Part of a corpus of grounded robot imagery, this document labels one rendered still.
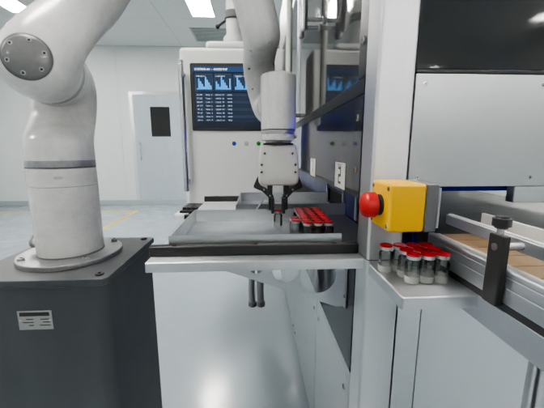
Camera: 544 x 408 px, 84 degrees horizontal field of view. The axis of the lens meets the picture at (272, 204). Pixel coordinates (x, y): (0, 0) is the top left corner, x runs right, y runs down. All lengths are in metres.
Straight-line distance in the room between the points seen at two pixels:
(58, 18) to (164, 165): 5.70
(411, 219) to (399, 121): 0.17
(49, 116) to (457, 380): 0.97
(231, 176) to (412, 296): 1.20
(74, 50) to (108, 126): 6.04
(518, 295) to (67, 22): 0.78
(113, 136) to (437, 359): 6.38
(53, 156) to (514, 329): 0.75
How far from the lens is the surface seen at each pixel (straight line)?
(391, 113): 0.56
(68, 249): 0.71
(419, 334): 0.70
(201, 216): 0.86
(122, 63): 6.72
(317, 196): 1.21
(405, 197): 0.48
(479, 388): 0.83
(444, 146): 0.60
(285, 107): 0.73
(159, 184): 6.39
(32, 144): 0.70
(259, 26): 0.75
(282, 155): 0.74
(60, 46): 0.66
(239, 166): 1.53
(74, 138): 0.70
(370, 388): 0.72
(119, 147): 6.61
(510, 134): 0.67
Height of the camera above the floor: 1.08
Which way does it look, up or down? 10 degrees down
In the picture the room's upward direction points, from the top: straight up
